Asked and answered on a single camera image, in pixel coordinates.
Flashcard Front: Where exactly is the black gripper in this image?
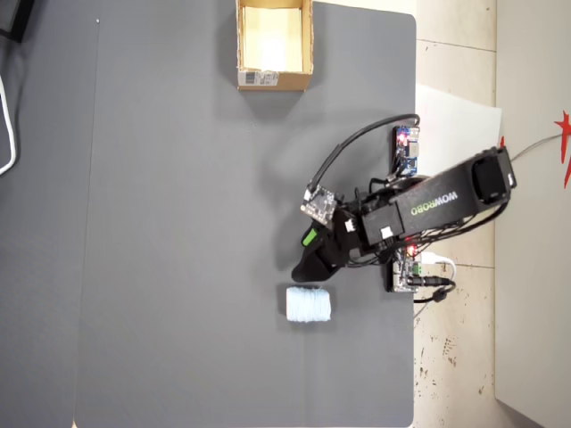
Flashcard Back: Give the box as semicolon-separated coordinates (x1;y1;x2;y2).
290;202;371;284

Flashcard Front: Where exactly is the light blue yarn-wrapped block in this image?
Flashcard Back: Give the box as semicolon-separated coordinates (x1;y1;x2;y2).
285;286;334;324

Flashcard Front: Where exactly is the open cardboard box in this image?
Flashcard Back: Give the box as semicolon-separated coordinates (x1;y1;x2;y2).
235;0;316;93

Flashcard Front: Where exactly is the motor control circuit board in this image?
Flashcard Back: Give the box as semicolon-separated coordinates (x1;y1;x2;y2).
384;246;425;294

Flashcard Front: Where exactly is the large gray table mat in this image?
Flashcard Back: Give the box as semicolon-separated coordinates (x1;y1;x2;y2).
73;0;418;428

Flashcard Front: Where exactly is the blue USB circuit board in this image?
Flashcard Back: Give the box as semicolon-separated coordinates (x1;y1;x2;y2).
391;126;421;175

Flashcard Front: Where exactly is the white barcode label sticker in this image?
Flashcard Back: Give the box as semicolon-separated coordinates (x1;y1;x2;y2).
239;70;280;87

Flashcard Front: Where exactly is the large white paper sheet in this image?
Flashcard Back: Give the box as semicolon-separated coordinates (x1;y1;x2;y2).
415;82;504;157

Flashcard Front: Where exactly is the large red paper-cut sticker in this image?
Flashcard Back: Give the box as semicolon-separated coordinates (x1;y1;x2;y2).
552;110;571;188

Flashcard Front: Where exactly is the white curved tube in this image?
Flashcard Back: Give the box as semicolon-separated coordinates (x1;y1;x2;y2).
0;75;21;177

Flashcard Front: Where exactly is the white USB cable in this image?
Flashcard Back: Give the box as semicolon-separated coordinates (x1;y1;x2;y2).
421;252;457;280

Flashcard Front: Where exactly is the thick black camera cable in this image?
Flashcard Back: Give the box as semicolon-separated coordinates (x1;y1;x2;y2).
307;113;423;193

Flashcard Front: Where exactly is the black power cable with plug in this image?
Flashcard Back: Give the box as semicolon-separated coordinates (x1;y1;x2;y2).
412;275;457;305

